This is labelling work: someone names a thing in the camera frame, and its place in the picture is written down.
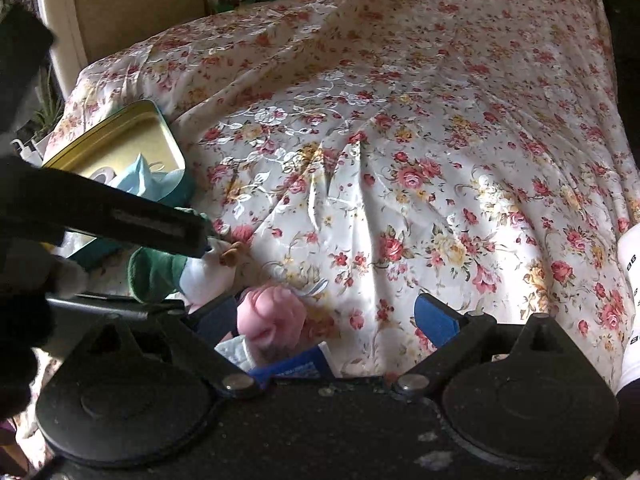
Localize light blue cloth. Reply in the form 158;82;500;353
112;152;186;201

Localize white printed clothing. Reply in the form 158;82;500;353
614;225;640;396

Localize white plastic wrapper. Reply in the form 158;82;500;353
215;335;261;371

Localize pink sock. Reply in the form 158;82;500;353
235;284;308;351

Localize blue packet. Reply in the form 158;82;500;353
247;345;331;381

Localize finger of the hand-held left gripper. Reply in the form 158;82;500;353
30;159;217;260
46;296;187;321

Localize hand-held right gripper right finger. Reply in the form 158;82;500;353
392;294;581;398

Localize floral bedsheet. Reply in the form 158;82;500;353
42;0;640;391

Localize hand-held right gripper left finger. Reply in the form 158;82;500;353
75;292;261;398

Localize potted plant in white pot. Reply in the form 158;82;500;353
12;67;66;161

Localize green and white sock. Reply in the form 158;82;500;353
127;237;246;308

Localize gold and teal tin tray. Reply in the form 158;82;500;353
41;99;197;271

